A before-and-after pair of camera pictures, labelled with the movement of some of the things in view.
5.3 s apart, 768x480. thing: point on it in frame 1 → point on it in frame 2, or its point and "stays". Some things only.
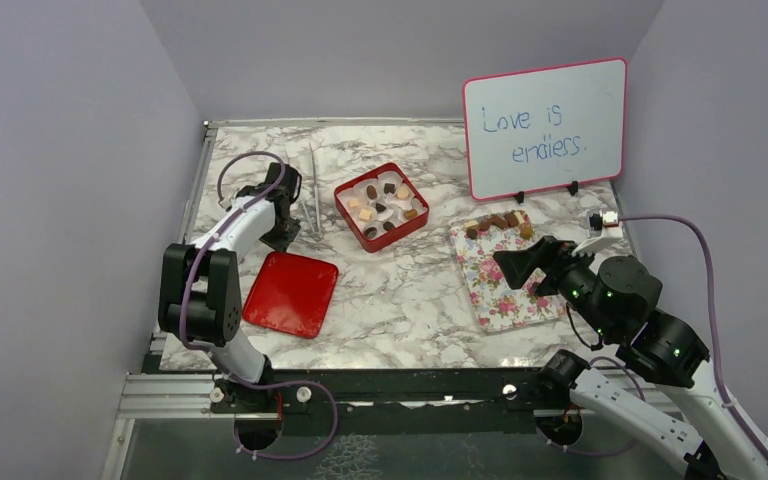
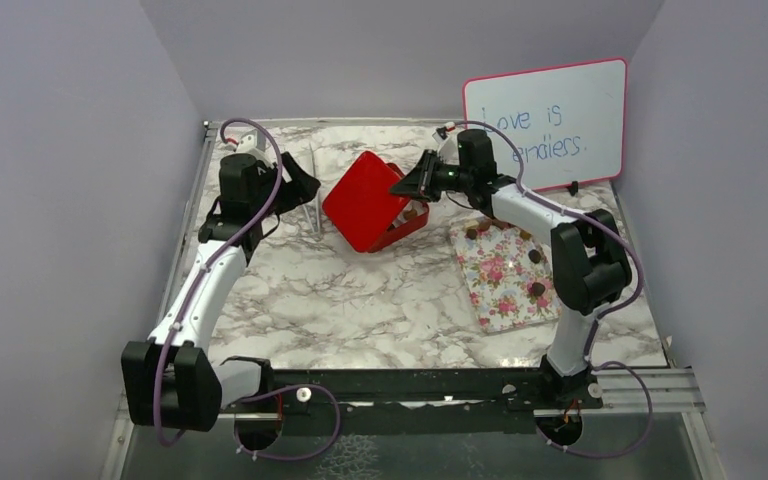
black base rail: x=391 y=400 stays
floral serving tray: x=495 y=303 stays
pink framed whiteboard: x=544 y=128 stays
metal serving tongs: x=316 y=227 stays
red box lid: x=291 y=294 → x=361 y=204
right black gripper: x=548 y=253 → x=417 y=181
